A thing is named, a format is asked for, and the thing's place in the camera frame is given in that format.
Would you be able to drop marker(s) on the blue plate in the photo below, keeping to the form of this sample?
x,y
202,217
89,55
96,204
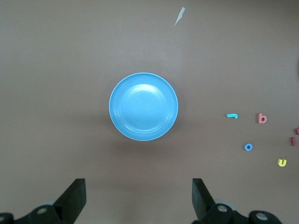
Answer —
x,y
143,107

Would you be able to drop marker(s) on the white paper scrap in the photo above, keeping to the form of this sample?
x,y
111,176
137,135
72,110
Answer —
x,y
180,16

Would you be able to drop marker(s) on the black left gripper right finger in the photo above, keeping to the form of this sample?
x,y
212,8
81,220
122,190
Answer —
x,y
203,200

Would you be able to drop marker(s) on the yellow foam letter u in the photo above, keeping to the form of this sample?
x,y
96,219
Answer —
x,y
279,163

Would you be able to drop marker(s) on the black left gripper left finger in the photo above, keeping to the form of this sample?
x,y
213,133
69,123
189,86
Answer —
x,y
72,198

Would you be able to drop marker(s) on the red foam letter i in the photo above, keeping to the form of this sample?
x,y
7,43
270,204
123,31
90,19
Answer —
x,y
293,141

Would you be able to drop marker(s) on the red foam letter b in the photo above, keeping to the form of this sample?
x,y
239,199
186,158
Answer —
x,y
258,118

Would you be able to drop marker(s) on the brown table cover sheet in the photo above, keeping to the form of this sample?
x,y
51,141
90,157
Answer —
x,y
70,46

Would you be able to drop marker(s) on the red foam letter r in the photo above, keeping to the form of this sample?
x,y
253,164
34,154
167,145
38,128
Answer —
x,y
297,131

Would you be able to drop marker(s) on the blue foam letter o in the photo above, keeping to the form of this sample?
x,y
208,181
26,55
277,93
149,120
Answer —
x,y
245,147

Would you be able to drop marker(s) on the teal foam letter j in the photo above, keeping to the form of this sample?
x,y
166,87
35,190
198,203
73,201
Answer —
x,y
232,115

